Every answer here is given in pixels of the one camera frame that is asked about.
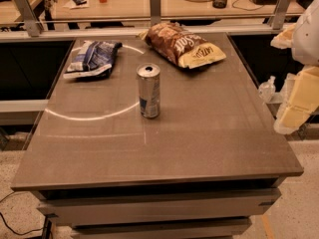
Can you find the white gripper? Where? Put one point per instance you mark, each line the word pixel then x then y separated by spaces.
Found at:
pixel 307 39

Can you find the black mesh pen cup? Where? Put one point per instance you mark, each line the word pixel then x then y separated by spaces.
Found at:
pixel 219 4

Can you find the metal railing frame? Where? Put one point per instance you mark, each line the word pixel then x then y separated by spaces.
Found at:
pixel 154 11

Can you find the blue chip bag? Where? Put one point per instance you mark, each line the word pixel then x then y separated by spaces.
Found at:
pixel 95 58

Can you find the brown yellow chip bag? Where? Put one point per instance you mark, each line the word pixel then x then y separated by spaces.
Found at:
pixel 181 47

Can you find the silver blue redbull can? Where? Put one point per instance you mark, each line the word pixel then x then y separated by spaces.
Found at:
pixel 148 76

